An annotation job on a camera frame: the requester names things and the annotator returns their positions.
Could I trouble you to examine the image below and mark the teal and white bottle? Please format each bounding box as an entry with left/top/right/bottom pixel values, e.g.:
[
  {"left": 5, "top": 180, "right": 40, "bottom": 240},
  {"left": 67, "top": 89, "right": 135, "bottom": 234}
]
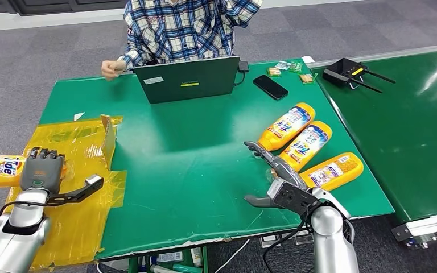
[{"left": 150, "top": 263, "right": 204, "bottom": 273}]

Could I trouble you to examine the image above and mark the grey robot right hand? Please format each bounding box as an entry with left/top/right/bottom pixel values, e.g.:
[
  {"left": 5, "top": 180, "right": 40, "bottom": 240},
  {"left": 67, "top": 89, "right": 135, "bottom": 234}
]
[{"left": 243, "top": 140, "right": 310, "bottom": 209}]

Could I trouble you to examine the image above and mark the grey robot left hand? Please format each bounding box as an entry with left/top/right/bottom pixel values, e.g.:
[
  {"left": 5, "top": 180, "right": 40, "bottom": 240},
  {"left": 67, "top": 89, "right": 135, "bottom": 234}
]
[{"left": 19, "top": 147, "right": 66, "bottom": 195}]

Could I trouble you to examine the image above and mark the person's right hand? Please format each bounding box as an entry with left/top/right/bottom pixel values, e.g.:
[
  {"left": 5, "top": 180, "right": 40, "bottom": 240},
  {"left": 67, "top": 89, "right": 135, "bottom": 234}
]
[{"left": 101, "top": 59, "right": 128, "bottom": 81}]

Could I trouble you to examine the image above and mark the white labelled bottle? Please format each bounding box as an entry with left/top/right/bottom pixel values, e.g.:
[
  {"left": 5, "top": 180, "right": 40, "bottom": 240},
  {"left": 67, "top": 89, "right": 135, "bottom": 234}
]
[{"left": 156, "top": 251, "right": 185, "bottom": 264}]

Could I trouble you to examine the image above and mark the dark green laptop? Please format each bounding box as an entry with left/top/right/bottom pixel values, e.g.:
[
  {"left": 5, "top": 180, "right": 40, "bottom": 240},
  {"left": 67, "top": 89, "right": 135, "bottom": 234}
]
[{"left": 132, "top": 56, "right": 241, "bottom": 105}]

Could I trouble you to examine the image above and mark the dark cabinet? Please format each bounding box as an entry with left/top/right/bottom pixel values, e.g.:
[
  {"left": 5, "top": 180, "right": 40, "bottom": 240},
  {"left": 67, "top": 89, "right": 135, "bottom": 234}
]
[{"left": 0, "top": 0, "right": 127, "bottom": 16}]

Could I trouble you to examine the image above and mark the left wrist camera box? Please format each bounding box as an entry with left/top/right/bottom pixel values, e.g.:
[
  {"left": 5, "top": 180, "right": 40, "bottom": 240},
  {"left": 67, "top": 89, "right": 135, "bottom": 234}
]
[{"left": 46, "top": 173, "right": 105, "bottom": 208}]

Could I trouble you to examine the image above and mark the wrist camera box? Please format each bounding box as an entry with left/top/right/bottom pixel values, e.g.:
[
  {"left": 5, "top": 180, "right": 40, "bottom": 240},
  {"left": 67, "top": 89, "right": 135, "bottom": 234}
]
[
  {"left": 46, "top": 173, "right": 105, "bottom": 208},
  {"left": 266, "top": 178, "right": 320, "bottom": 218}
]

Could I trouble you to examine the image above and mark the brown cardboard piece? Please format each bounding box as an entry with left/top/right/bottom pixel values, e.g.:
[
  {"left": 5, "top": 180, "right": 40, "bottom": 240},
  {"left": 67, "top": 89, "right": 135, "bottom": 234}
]
[{"left": 100, "top": 114, "right": 118, "bottom": 171}]

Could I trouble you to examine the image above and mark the person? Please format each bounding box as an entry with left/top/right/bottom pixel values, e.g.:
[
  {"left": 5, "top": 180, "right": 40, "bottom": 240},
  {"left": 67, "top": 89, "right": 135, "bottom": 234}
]
[{"left": 101, "top": 0, "right": 263, "bottom": 81}]

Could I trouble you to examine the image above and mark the black laptop charger cable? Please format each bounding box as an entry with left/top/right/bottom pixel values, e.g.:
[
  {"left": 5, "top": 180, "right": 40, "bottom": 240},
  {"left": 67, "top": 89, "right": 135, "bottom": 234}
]
[{"left": 233, "top": 70, "right": 247, "bottom": 88}]

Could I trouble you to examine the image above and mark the green conveyor belt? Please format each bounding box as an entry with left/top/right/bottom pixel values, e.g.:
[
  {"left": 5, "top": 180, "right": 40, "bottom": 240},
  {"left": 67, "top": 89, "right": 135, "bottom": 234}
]
[{"left": 306, "top": 42, "right": 437, "bottom": 250}]

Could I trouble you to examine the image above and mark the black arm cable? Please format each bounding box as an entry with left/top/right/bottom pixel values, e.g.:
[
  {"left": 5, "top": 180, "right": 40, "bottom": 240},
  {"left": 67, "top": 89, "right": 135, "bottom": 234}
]
[
  {"left": 262, "top": 214, "right": 314, "bottom": 273},
  {"left": 0, "top": 200, "right": 53, "bottom": 220}
]

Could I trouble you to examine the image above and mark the white floor cable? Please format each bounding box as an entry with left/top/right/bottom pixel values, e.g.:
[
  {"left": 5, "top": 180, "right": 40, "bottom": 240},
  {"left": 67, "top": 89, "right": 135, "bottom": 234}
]
[{"left": 214, "top": 238, "right": 250, "bottom": 273}]

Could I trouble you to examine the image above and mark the black router with antennas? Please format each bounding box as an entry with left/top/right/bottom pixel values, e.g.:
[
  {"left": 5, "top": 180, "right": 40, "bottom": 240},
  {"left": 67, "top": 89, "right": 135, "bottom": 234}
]
[{"left": 322, "top": 57, "right": 397, "bottom": 94}]

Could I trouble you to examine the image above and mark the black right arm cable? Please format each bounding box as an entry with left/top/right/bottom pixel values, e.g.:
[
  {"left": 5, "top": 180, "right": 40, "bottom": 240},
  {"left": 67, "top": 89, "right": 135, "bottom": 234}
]
[{"left": 262, "top": 214, "right": 314, "bottom": 273}]

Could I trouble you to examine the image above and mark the black smartphone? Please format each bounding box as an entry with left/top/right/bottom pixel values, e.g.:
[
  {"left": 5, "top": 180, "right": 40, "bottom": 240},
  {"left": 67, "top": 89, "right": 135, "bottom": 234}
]
[{"left": 252, "top": 74, "right": 290, "bottom": 101}]

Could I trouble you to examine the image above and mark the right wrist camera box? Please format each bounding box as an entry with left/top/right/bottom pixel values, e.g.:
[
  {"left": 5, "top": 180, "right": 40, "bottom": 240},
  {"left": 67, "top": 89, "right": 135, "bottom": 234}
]
[{"left": 266, "top": 178, "right": 320, "bottom": 218}]

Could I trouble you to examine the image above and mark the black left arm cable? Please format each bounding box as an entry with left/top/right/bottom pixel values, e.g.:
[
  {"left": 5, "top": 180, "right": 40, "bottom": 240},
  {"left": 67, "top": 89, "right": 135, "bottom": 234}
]
[{"left": 0, "top": 200, "right": 53, "bottom": 220}]

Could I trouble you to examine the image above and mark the white upright bottle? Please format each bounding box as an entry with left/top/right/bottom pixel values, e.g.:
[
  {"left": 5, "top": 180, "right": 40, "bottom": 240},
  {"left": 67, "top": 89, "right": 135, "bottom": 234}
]
[{"left": 190, "top": 246, "right": 204, "bottom": 268}]

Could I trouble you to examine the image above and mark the orange detergent bottle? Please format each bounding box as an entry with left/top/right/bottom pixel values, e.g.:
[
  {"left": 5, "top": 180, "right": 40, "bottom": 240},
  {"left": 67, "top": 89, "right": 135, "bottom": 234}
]
[
  {"left": 277, "top": 120, "right": 333, "bottom": 173},
  {"left": 257, "top": 102, "right": 316, "bottom": 152},
  {"left": 265, "top": 151, "right": 365, "bottom": 192},
  {"left": 0, "top": 153, "right": 77, "bottom": 189}
]

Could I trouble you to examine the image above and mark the yellow plastic sheet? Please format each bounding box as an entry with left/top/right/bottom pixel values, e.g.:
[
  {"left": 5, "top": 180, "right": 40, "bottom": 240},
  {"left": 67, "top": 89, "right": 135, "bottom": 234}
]
[{"left": 3, "top": 114, "right": 128, "bottom": 272}]

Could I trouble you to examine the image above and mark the white power strip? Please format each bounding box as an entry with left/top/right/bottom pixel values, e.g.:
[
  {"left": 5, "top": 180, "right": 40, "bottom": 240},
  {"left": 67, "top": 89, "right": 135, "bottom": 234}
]
[{"left": 259, "top": 232, "right": 314, "bottom": 249}]

